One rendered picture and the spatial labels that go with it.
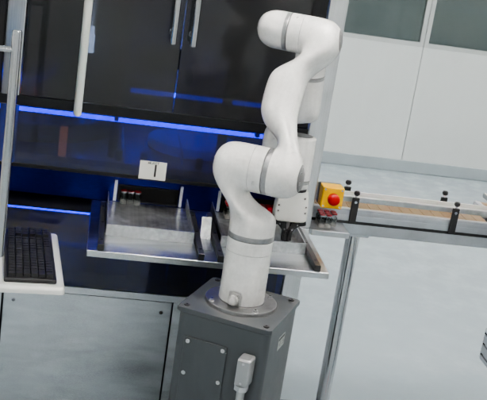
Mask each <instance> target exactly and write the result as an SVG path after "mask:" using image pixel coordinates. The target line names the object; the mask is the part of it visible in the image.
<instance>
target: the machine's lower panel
mask: <svg viewBox="0 0 487 400"><path fill-rule="evenodd" d="M64 290H65V291H64V294H63V295H54V294H21V293H5V292H4V295H3V305H2V323H1V333H0V400H159V393H160V387H161V382H162V375H163V364H164V358H165V352H166V346H167V334H168V329H169V322H170V316H171V305H172V302H173V303H174V305H173V311H172V318H171V329H170V335H169V341H168V347H167V358H166V364H165V370H164V377H163V387H162V394H161V399H160V400H168V398H169V392H170V385H171V375H172V369H173V362H174V352H175V346H176V340H177V334H178V323H179V317H180V310H178V304H179V303H181V302H182V301H183V300H185V299H186V298H187V297H186V296H177V295H168V294H151V293H142V292H133V291H124V290H107V289H98V288H89V287H73V286H64ZM1 302H2V292H0V312H1Z"/></svg>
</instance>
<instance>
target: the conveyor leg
mask: <svg viewBox="0 0 487 400"><path fill-rule="evenodd" d="M360 237H364V238H369V236H361V235H353V234H349V239H346V238H345V241H344V246H343V254H342V259H341V263H340V268H339V275H338V280H337V284H336V292H335V297H334V302H333V307H332V314H331V319H330V323H329V328H328V336H327V340H326V345H325V350H324V358H323V362H322V367H321V371H320V379H319V384H318V388H317V393H316V400H329V399H330V395H331V390H332V383H333V378H334V374H335V369H336V361H337V357H338V352H339V345H340V340H341V336H342V331H343V323H344V319H345V314H346V310H347V303H348V298H349V294H350V289H351V281H352V277H353V272H354V268H355V260H356V256H357V251H358V246H359V239H360Z"/></svg>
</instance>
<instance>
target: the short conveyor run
mask: <svg viewBox="0 0 487 400"><path fill-rule="evenodd" d="M351 182H352V181H351V180H349V179H347V180H346V184H347V185H346V186H344V189H345V191H344V196H343V204H342V208H341V210H338V209H330V208H323V207H320V205H319V204H318V202H317V201H316V199H315V202H314V206H313V215H312V220H316V213H317V209H322V210H329V211H330V210H334V211H336V212H337V214H338V215H337V221H336V222H338V223H343V225H344V226H345V228H346V229H347V231H348V232H349V233H350V234H353V235H361V236H369V237H384V238H392V239H399V240H414V241H422V242H430V243H438V244H452V245H461V246H469V247H476V248H487V206H479V205H471V204H464V203H460V202H448V201H447V199H448V198H447V197H446V196H447V195H448V191H447V190H444V191H443V197H441V199H440V201H436V200H428V199H421V198H406V197H399V196H392V195H384V194H371V193H363V192H360V191H359V190H356V191H351V187H349V185H351Z"/></svg>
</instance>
